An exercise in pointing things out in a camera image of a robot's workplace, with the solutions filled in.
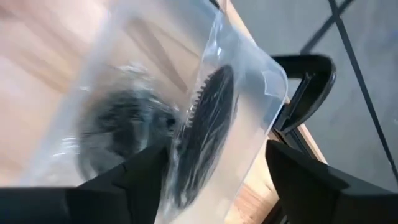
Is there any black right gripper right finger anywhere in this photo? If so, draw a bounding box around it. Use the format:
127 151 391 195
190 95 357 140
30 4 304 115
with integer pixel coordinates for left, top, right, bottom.
265 139 398 224

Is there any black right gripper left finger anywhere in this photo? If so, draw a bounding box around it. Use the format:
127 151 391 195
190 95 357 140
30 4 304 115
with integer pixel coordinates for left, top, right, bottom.
0 144 171 224

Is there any bagged black comb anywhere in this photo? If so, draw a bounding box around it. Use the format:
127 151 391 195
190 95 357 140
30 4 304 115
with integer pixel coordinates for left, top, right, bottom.
73 61 182 188
154 8 289 224

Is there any clear rectangular plastic container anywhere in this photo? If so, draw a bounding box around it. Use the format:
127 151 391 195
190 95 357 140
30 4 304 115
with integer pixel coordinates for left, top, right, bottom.
18 0 225 191

